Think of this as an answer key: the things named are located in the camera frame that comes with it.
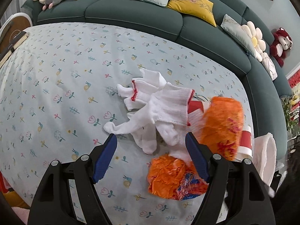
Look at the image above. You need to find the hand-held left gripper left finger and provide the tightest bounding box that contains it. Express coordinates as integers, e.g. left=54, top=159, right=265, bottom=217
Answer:
left=28, top=133, right=118, bottom=225

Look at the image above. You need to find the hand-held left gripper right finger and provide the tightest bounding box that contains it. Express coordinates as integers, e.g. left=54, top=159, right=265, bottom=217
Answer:
left=185, top=132, right=276, bottom=225

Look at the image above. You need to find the orange plastic bag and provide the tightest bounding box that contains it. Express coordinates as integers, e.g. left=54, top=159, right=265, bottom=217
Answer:
left=148, top=153, right=209, bottom=201
left=199, top=96, right=244, bottom=162

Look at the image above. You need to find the white glove with red trim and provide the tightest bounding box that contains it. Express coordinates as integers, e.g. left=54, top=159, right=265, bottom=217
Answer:
left=103, top=83, right=195, bottom=155
left=116, top=68, right=168, bottom=110

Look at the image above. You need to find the red and white paper cup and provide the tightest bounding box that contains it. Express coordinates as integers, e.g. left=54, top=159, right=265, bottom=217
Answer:
left=187, top=100, right=254, bottom=158

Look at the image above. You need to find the floral light blue tablecloth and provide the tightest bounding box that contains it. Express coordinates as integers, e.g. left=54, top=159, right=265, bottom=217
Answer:
left=0, top=22, right=256, bottom=225

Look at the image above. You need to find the potted green plant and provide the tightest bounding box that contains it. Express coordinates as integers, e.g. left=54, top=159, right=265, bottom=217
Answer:
left=281, top=96, right=300, bottom=134

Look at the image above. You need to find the white quilted cushion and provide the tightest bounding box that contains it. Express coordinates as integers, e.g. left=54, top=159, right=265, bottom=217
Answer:
left=261, top=52, right=278, bottom=80

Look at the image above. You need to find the white flower-shaped cushion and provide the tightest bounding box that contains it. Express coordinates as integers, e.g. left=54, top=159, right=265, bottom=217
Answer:
left=241, top=21, right=266, bottom=62

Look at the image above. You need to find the red monkey plush toy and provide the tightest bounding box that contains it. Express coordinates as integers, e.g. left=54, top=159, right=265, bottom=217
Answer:
left=269, top=28, right=293, bottom=67

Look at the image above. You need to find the dark green sofa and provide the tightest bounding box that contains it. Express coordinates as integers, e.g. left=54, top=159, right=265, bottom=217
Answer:
left=21, top=0, right=293, bottom=160

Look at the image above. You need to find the brown wooden board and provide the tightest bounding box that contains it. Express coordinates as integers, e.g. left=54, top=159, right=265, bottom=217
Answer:
left=0, top=31, right=29, bottom=68

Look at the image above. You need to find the yellow embroidered cushion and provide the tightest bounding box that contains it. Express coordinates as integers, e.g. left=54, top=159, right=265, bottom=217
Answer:
left=166, top=0, right=217, bottom=27

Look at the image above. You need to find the red wall decoration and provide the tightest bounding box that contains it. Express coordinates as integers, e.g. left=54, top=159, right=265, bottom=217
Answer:
left=286, top=73, right=300, bottom=94

